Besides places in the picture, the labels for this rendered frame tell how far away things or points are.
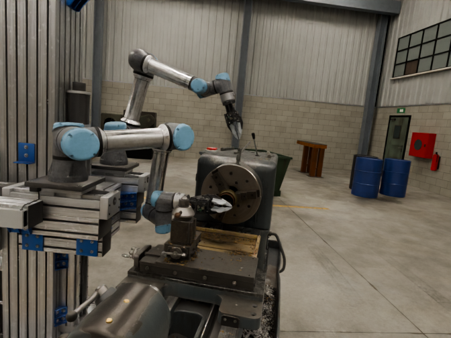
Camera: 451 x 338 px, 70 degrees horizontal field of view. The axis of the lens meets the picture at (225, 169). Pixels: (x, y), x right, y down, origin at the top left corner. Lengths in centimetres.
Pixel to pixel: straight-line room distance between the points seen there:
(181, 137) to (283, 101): 1081
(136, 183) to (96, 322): 132
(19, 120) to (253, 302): 125
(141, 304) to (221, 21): 1177
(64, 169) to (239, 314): 85
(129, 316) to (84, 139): 81
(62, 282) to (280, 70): 1110
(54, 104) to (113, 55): 1056
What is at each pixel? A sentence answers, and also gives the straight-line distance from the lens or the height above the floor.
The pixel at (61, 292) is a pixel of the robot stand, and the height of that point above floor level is 55.
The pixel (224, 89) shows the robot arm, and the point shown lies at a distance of 178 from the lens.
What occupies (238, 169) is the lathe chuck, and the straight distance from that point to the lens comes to 165.
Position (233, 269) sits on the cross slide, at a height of 97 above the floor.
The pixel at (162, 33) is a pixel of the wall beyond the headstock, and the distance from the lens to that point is 1206.
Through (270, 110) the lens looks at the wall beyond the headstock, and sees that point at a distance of 1201.
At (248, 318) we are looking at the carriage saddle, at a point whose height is 90.
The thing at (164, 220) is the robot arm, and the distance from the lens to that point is 150.
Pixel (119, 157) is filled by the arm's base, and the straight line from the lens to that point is 187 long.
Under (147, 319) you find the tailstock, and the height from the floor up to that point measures 113.
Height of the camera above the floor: 146
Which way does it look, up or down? 9 degrees down
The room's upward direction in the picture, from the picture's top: 5 degrees clockwise
